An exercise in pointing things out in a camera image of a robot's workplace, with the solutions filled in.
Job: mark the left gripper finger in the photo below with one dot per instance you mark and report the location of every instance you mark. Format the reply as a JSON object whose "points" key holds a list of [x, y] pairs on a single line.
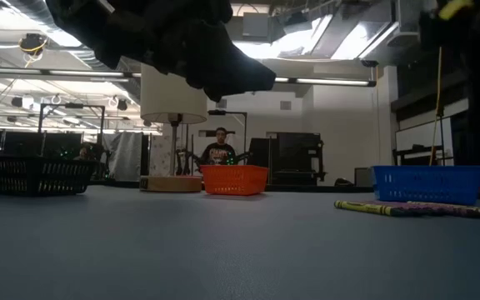
{"points": [[231, 66]]}

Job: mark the white lamp with wooden base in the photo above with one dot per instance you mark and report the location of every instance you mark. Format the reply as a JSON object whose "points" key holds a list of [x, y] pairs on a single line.
{"points": [[173, 104]]}

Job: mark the black plastic basket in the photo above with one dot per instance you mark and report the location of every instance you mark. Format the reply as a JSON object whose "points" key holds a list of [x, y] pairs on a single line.
{"points": [[31, 175]]}

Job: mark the grey cover cloth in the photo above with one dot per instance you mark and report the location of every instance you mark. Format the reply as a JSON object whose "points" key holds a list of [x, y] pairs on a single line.
{"points": [[127, 154]]}

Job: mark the blue plastic basket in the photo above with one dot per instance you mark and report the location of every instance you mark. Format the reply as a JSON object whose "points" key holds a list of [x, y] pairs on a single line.
{"points": [[427, 183]]}

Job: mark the black equipment row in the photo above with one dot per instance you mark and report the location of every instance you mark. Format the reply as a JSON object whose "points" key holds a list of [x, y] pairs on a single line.
{"points": [[23, 143]]}

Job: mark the black cabinet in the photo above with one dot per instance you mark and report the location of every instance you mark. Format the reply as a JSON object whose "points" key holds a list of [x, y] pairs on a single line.
{"points": [[294, 158]]}

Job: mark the black frame stand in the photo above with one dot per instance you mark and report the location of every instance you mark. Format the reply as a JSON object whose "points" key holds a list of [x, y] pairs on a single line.
{"points": [[71, 106]]}

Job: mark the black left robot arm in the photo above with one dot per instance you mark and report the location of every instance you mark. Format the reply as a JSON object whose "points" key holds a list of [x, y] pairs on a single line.
{"points": [[90, 21]]}

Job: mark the white air duct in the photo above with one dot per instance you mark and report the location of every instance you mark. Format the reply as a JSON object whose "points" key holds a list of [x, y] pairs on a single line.
{"points": [[411, 16]]}

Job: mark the whiteboard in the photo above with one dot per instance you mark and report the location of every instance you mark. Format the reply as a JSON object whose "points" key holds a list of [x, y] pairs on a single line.
{"points": [[419, 135]]}

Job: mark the person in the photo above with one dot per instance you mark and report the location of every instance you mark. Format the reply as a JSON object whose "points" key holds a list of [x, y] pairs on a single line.
{"points": [[219, 153], [82, 153]]}

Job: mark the grey ceiling unit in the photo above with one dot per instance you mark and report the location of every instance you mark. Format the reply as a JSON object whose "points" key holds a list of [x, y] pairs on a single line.
{"points": [[256, 25]]}

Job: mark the orange plastic basket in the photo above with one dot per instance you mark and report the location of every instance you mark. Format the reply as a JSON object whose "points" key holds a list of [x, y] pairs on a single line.
{"points": [[233, 181]]}

